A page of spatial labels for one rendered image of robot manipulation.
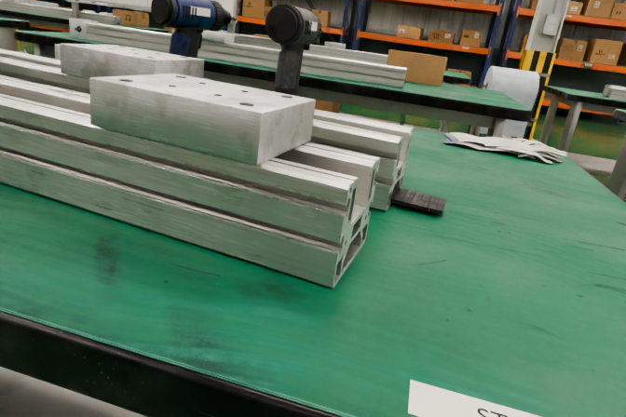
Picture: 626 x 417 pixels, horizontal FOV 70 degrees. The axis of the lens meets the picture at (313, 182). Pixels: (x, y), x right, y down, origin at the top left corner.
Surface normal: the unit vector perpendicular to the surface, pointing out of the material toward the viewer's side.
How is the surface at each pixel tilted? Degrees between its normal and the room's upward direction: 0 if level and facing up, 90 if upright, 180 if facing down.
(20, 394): 0
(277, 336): 0
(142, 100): 90
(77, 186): 90
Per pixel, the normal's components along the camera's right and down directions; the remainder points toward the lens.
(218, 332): 0.13, -0.94
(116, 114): -0.36, 0.25
